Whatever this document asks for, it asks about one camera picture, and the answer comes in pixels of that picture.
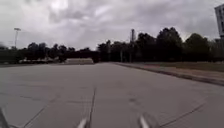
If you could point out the dry grass strip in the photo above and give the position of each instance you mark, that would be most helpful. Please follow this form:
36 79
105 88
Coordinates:
190 69

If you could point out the dark kerb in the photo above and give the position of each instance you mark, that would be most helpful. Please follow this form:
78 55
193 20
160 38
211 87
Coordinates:
180 75

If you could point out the low pale wall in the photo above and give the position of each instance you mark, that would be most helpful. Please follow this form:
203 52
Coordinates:
79 61

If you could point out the grey concrete slab pavement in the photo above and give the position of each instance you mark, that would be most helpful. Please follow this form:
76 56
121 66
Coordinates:
100 86

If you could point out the robot's own part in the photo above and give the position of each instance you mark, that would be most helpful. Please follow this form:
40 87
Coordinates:
144 122
82 123

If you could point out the tall chimney tower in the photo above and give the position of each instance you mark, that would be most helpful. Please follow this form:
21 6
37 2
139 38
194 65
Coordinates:
132 35

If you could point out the tall floodlight mast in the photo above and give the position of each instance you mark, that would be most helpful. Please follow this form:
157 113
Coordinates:
16 37

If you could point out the row of dark trees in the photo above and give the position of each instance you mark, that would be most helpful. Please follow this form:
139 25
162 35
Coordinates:
156 46

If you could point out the tall grey building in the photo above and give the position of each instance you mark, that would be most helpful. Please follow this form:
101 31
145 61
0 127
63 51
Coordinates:
220 20

